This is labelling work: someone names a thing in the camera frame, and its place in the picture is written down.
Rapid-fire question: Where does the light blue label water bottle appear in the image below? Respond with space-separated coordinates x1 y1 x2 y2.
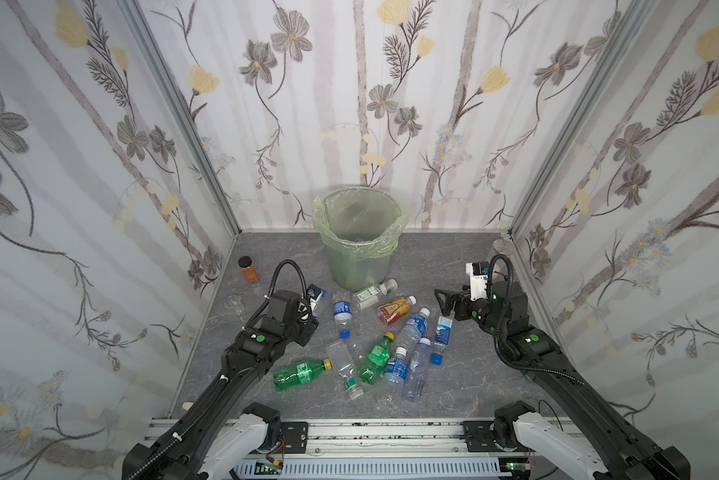
431 316 453 366

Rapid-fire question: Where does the Pocari Sweat bottle white cap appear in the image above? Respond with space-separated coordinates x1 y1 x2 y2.
395 307 431 352

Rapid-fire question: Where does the clear bottle green band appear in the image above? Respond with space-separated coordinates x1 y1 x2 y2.
326 340 365 400

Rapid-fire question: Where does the green sprite bottle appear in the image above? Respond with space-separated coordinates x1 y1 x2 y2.
358 332 395 385
273 358 332 392

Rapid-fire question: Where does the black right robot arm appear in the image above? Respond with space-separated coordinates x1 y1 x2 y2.
435 289 691 479

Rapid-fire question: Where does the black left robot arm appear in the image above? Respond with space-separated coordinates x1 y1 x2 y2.
121 290 318 479

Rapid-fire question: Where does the mesh waste bin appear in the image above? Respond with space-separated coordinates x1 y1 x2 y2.
319 185 399 293

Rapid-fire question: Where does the Pepsi water bottle blue cap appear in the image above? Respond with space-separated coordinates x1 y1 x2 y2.
332 290 353 340

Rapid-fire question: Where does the orange red drink bottle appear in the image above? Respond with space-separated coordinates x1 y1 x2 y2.
377 295 417 326

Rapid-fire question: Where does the tall clear bottle blue cap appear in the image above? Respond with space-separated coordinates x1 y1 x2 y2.
403 337 431 402

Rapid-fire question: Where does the clear bottle green white label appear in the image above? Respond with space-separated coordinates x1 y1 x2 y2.
353 279 399 311

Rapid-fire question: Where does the clear plastic measuring cup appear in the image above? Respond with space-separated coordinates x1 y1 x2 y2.
223 295 244 318

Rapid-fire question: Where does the glass jar with powder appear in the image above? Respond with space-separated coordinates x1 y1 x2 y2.
493 238 515 257

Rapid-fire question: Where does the blue label bottle white cap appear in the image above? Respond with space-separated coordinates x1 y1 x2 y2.
379 346 409 405

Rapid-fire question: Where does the orange spice jar black lid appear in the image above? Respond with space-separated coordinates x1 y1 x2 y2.
237 256 260 284

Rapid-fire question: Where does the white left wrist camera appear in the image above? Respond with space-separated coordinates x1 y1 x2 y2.
306 284 326 308

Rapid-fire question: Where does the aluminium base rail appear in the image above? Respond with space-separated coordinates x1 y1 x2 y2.
136 416 637 480

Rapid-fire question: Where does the aluminium corner post right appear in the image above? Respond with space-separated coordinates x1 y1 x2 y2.
509 0 657 239

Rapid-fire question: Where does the aluminium corner post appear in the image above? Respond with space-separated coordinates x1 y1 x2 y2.
509 0 657 239
117 0 242 238

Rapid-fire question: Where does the aluminium corner post left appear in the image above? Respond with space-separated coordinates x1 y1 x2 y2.
117 0 242 238

